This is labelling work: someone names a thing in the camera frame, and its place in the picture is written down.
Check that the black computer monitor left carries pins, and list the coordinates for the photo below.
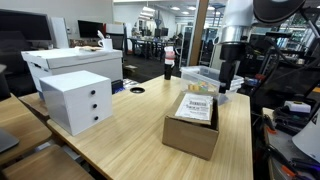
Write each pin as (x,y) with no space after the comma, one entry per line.
(33,26)

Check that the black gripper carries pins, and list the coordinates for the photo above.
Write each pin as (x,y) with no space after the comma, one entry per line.
(230,53)

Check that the white mug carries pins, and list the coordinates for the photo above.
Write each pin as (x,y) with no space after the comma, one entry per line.
(106,44)

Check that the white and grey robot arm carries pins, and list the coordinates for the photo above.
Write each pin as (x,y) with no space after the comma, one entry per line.
(239,17)

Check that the large white storage box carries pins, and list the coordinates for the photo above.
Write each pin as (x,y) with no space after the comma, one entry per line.
(44,63)

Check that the black bottle with pink cap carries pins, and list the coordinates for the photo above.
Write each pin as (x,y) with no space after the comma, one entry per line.
(169,62)

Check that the clear plastic storage bin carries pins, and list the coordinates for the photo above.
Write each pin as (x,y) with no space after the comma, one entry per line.
(192,74)

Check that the brown cardboard box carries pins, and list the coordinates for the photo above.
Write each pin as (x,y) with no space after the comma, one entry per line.
(192,124)

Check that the white three-knob drawer cabinet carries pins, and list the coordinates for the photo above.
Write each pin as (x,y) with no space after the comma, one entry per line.
(78,100)

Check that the colourful toy blocks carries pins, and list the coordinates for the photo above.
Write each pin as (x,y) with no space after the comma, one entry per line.
(202,86)

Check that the small white device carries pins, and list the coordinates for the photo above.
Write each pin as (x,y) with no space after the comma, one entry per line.
(297,106)

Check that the black monitor in background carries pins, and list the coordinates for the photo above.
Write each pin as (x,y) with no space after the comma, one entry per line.
(89,29)

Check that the black mesh office chair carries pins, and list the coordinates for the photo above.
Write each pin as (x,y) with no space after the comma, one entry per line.
(286,82)

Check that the black table cable grommet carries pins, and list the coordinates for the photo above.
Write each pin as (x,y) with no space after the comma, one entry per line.
(137,90)

